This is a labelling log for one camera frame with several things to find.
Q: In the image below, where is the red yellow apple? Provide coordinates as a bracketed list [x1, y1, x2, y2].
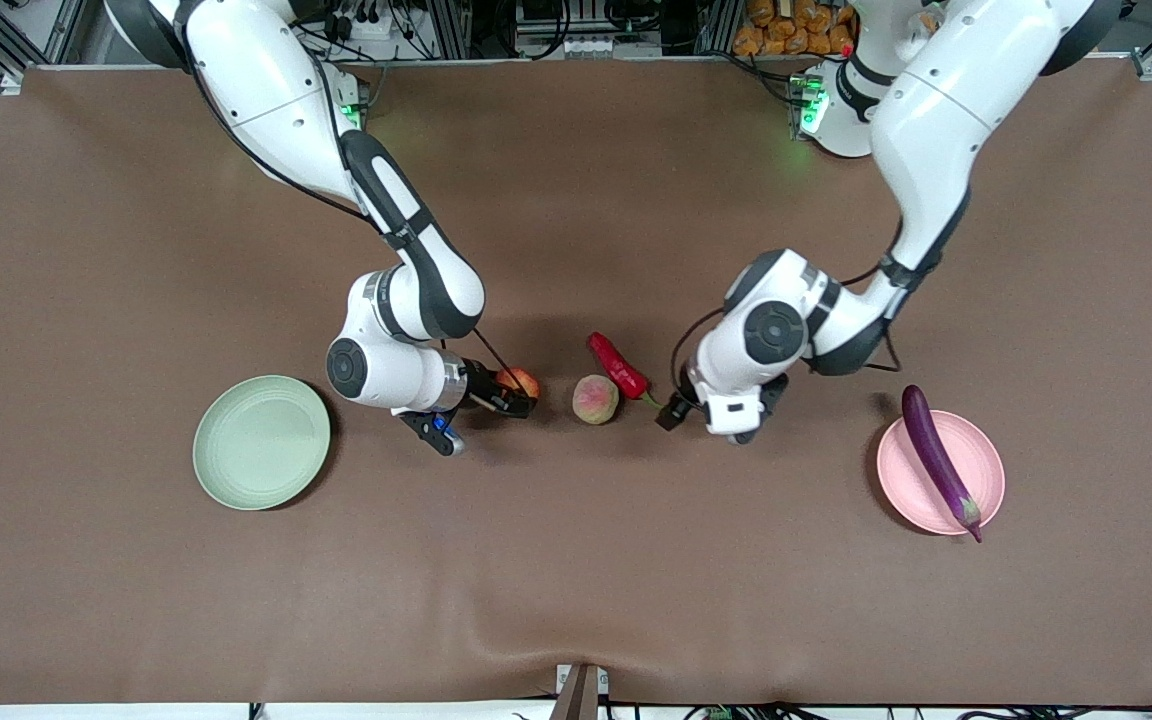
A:
[494, 367, 542, 403]

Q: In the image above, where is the red chili pepper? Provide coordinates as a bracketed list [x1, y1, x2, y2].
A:
[588, 332, 667, 409]

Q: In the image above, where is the pink green peach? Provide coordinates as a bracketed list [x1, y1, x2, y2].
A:
[571, 373, 621, 425]

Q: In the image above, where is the long purple eggplant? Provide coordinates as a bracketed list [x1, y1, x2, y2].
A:
[901, 385, 984, 544]

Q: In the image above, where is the bag of orange fruits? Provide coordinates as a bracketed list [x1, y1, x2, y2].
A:
[733, 0, 857, 57]

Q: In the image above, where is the brown table cloth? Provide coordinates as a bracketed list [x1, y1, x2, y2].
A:
[0, 55, 1152, 706]

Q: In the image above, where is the light green round plate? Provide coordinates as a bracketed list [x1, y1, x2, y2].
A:
[192, 375, 333, 512]

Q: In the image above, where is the metal table edge clamp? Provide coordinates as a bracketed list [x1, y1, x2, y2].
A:
[554, 664, 611, 720]

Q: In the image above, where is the pink round plate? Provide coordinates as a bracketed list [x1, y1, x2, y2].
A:
[876, 410, 1006, 536]

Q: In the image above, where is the white electronics box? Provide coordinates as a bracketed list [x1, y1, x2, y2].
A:
[511, 0, 667, 59]

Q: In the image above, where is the white power strip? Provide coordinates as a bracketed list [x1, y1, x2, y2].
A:
[321, 0, 387, 41]

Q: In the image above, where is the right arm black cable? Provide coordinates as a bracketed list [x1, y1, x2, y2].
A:
[186, 40, 529, 393]

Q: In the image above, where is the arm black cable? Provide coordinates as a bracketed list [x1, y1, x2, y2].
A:
[186, 40, 529, 393]
[671, 215, 912, 396]

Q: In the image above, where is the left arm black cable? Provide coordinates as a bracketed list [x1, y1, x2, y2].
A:
[671, 215, 912, 396]

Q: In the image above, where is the black floor cable bundle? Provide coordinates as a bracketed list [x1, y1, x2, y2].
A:
[606, 700, 1152, 720]

